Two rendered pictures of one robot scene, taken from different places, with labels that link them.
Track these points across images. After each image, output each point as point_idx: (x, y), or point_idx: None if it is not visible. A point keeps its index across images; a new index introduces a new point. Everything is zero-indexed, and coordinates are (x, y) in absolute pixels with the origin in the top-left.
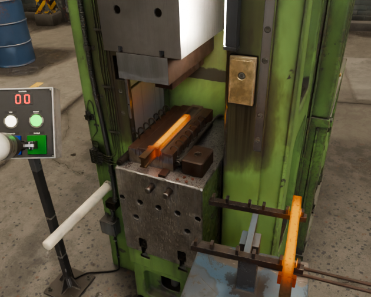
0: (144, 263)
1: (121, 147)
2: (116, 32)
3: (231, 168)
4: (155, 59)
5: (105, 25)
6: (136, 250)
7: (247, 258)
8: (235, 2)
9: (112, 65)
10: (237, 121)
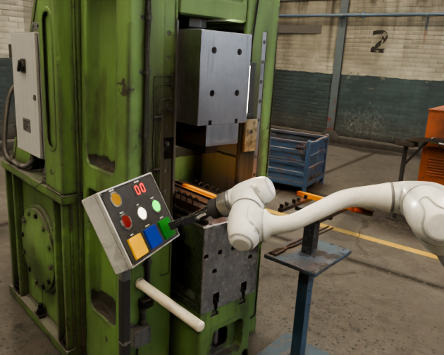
0: (213, 323)
1: None
2: (208, 110)
3: None
4: (231, 125)
5: (201, 106)
6: (208, 313)
7: (335, 213)
8: (253, 85)
9: (162, 147)
10: (244, 165)
